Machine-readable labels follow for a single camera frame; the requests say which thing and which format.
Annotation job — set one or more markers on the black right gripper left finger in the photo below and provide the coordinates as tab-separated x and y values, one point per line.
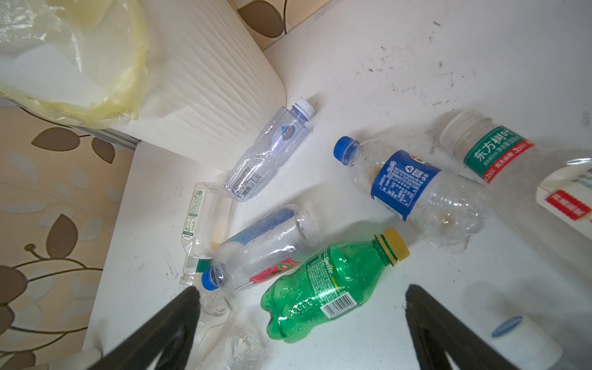
164	342

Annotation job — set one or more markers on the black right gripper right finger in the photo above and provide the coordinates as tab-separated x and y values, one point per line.
440	338

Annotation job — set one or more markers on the green sprite bottle yellow cap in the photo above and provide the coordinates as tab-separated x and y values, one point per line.
337	280

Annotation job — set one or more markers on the white ribbed trash bin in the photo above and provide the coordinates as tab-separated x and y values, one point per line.
210	90

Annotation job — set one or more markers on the yellow bin liner bag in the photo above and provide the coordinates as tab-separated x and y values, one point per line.
81	63

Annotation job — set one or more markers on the water bottle blue label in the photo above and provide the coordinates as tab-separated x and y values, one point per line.
526	345

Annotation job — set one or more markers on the small bottle green white label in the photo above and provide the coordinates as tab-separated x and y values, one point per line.
205	228

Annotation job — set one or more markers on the clear bottle blue pink label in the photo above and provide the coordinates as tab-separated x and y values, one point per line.
279	242

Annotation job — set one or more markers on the capless bottle green red label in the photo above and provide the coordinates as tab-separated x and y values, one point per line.
544	192

